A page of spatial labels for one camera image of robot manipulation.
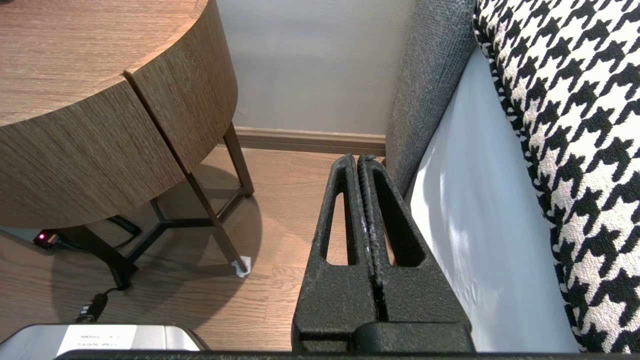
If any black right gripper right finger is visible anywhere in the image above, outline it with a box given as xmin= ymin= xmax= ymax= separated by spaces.
xmin=357 ymin=154 xmax=473 ymax=331

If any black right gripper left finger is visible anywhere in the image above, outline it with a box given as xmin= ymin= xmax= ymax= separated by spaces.
xmin=291 ymin=154 xmax=381 ymax=353

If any silver robot base chassis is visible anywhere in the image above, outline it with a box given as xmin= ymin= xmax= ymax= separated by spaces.
xmin=0 ymin=324 xmax=211 ymax=353

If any white bed sheet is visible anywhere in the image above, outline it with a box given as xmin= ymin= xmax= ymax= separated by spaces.
xmin=410 ymin=47 xmax=581 ymax=353

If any wooden baseboard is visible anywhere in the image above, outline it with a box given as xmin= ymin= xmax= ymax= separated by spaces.
xmin=235 ymin=126 xmax=387 ymax=157

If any black white houndstooth pillow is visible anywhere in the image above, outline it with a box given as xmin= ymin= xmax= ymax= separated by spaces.
xmin=472 ymin=0 xmax=640 ymax=353

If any grey fabric headboard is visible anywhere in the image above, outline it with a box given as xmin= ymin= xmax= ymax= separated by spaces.
xmin=385 ymin=0 xmax=478 ymax=198

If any round wooden bedside table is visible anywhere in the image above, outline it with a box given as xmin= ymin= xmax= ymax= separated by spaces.
xmin=0 ymin=0 xmax=256 ymax=291

